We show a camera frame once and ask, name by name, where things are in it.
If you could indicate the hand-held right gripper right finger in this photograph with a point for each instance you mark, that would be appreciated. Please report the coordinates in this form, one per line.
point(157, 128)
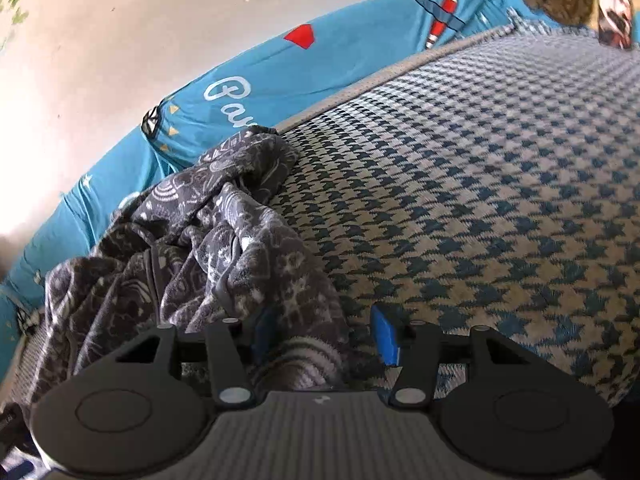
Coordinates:
point(387, 335)

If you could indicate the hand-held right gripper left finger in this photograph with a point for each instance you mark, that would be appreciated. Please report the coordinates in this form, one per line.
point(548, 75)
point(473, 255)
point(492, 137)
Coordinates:
point(262, 332)

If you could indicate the grey patterned fleece garment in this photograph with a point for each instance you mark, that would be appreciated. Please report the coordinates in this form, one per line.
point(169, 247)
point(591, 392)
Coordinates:
point(200, 240)

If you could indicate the blue houndstooth bed mat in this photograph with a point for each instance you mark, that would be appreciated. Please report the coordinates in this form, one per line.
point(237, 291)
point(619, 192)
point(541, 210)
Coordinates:
point(475, 185)

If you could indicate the blue printed bed bumper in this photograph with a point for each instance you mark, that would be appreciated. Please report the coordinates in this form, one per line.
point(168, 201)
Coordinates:
point(350, 65)

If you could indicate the printed picture card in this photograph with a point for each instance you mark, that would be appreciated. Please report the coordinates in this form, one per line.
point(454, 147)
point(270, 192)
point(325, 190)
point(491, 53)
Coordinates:
point(615, 10)

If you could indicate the green wall sticker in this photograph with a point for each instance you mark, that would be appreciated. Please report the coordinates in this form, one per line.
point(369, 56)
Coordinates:
point(17, 12)

